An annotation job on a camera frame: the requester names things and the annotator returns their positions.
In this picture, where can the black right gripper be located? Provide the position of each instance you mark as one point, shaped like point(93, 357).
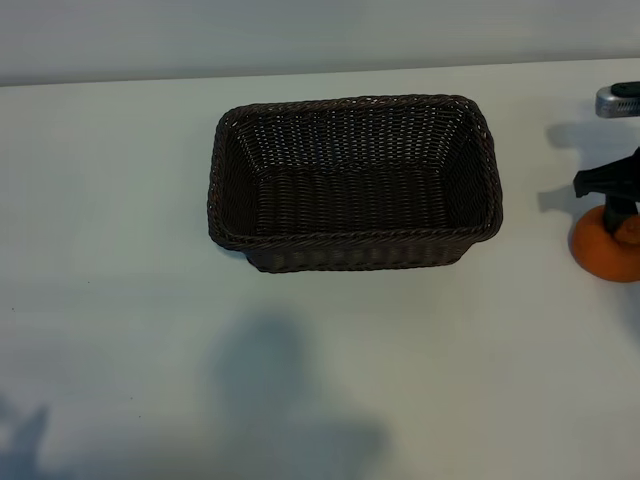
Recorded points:
point(612, 180)

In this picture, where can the orange fruit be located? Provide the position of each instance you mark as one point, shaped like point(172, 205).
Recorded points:
point(597, 255)

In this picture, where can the dark brown woven basket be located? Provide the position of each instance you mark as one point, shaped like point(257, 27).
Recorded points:
point(360, 205)

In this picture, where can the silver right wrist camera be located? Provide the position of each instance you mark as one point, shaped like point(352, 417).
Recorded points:
point(617, 102)

